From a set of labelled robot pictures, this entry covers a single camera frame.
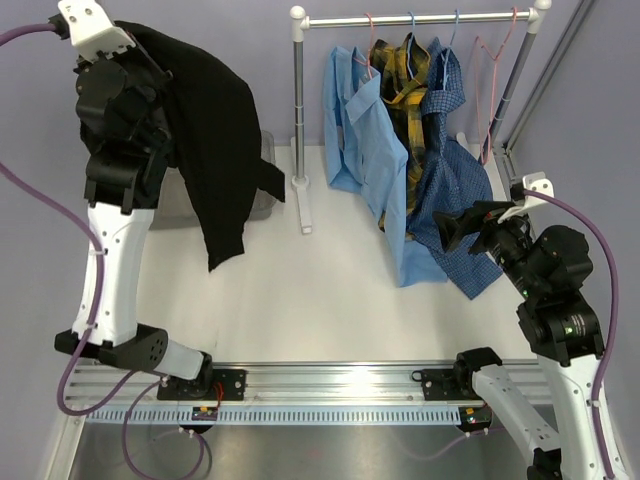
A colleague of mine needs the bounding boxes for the clear plastic storage bin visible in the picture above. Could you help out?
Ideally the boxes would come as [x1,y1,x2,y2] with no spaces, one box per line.
[152,124,286,236]

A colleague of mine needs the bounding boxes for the blue hanger for checked shirt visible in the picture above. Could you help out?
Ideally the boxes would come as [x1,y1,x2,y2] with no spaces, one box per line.
[442,8,460,90]

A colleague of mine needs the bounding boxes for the light blue shirt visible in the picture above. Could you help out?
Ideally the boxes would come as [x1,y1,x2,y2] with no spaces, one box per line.
[323,46,447,287]

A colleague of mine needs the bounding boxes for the dark blue checked shirt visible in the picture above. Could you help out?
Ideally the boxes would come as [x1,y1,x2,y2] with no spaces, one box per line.
[407,38,501,299]

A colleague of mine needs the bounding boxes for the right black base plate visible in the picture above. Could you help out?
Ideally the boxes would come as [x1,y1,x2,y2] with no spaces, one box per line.
[411,368,481,401]

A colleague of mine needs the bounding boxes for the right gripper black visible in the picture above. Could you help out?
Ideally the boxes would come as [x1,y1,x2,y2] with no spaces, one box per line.
[432,199,542,299]

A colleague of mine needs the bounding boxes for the blue hanger for plaid shirt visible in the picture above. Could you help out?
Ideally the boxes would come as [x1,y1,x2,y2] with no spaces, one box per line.
[406,11,416,79]

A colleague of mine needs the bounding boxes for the yellow plaid shirt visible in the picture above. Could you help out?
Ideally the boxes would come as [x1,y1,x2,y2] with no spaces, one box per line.
[370,34,431,220]

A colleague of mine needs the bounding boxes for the slotted cable duct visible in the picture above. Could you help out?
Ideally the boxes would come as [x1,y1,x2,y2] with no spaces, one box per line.
[88,404,461,426]

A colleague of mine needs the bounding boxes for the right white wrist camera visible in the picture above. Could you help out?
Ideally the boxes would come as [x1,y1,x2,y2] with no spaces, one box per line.
[498,172,555,224]

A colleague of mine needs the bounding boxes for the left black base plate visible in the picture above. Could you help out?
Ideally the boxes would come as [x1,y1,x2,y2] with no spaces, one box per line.
[157,368,248,402]

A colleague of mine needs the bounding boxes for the right aluminium frame post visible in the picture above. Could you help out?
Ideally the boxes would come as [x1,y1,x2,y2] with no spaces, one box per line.
[503,0,598,155]

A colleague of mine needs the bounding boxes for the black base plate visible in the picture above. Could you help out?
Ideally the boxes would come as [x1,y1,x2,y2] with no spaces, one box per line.
[157,368,248,402]
[411,368,481,401]

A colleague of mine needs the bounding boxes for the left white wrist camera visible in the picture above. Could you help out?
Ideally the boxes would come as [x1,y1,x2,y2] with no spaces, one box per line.
[49,0,136,63]

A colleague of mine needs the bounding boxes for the aluminium mounting rail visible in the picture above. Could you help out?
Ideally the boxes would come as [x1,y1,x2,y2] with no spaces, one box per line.
[64,362,561,407]

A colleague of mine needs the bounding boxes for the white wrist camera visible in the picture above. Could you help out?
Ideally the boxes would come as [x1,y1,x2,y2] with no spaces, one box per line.
[49,0,136,63]
[498,172,555,224]

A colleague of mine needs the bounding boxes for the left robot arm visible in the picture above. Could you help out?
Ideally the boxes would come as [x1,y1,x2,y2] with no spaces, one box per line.
[54,47,215,399]

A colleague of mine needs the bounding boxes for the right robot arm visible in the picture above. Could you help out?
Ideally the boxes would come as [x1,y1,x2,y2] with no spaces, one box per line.
[433,201,630,479]

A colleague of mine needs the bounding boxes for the black shirt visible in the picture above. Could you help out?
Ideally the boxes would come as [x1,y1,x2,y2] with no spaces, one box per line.
[117,21,286,270]

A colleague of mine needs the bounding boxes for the metal clothes rack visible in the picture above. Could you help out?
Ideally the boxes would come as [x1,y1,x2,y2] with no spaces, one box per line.
[289,1,552,235]

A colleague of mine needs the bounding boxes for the pink wire hanger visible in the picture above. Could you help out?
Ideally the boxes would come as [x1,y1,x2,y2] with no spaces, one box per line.
[352,12,375,84]
[473,7,519,166]

